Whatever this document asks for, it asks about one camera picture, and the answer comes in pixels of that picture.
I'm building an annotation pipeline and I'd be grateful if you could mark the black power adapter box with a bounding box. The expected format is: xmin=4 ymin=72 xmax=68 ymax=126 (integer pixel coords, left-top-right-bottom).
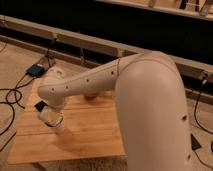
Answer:
xmin=26 ymin=64 xmax=45 ymax=77

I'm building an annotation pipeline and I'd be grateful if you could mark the black cable right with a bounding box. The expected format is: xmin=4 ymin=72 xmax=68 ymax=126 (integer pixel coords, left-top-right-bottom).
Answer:
xmin=193 ymin=78 xmax=213 ymax=161

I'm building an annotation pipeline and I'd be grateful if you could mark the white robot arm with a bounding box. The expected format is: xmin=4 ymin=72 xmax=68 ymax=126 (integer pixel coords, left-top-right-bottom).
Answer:
xmin=38 ymin=51 xmax=192 ymax=171

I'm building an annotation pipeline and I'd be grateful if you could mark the metal rail frame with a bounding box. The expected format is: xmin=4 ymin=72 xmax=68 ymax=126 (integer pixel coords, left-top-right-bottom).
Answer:
xmin=0 ymin=14 xmax=213 ymax=83

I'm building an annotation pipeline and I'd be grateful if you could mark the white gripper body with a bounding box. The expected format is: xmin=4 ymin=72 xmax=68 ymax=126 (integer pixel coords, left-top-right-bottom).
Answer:
xmin=38 ymin=107 xmax=64 ymax=133

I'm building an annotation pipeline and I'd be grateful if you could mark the black cable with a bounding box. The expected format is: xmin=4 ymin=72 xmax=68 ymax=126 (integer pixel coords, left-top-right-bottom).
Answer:
xmin=0 ymin=73 xmax=36 ymax=153
xmin=193 ymin=78 xmax=213 ymax=161

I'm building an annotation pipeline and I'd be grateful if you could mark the wooden board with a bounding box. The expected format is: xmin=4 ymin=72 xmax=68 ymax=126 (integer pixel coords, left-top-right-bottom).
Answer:
xmin=8 ymin=81 xmax=124 ymax=164

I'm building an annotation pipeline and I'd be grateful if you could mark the black cable left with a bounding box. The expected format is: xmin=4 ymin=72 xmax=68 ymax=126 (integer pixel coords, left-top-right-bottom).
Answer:
xmin=0 ymin=73 xmax=36 ymax=153

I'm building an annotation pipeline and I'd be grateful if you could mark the small black square marker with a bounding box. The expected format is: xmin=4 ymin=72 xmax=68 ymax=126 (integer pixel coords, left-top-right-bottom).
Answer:
xmin=34 ymin=101 xmax=46 ymax=112

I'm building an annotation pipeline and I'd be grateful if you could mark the black triangular floor piece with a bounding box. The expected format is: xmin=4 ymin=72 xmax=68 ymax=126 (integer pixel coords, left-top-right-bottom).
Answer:
xmin=191 ymin=135 xmax=201 ymax=150

